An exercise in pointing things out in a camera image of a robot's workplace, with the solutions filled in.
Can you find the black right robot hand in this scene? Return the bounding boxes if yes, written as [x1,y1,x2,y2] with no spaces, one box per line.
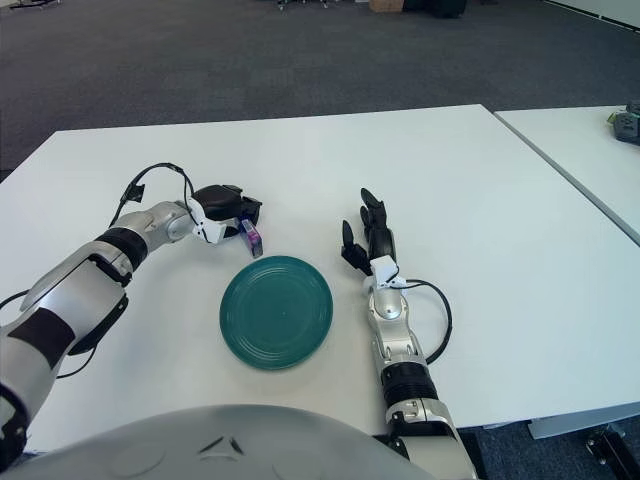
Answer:
[340,188,401,290]

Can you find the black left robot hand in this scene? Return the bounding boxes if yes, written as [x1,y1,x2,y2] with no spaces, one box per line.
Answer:
[188,183,264,245]

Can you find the blue purple gum box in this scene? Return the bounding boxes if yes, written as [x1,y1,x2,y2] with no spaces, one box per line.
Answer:
[239,218,265,260]

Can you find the round green plate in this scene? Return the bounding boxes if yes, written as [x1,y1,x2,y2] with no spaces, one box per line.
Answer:
[219,255,334,372]

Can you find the black chair casters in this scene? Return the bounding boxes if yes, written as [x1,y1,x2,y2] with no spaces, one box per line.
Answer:
[274,0,331,11]

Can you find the large black bag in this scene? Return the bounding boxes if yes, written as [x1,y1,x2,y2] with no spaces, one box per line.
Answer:
[402,0,469,20]

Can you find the grey robot torso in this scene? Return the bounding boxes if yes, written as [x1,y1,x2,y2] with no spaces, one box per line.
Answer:
[0,403,421,480]

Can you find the dark grey desk device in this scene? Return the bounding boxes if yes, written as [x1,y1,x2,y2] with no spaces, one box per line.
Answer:
[608,102,640,143]

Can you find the black metal floor stand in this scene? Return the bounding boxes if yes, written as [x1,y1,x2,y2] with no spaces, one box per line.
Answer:
[584,424,640,469]

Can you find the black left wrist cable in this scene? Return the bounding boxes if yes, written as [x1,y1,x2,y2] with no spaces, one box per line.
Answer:
[109,162,196,226]

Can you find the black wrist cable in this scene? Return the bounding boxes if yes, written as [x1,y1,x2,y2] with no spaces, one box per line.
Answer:
[399,278,454,364]
[109,162,196,226]

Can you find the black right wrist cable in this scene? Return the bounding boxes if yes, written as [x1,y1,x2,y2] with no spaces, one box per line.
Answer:
[399,278,454,364]

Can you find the black upper arm cable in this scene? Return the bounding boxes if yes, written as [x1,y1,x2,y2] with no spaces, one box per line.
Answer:
[0,292,101,381]

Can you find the white table frame foot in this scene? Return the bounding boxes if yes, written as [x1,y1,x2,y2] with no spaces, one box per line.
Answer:
[528,412,640,440]

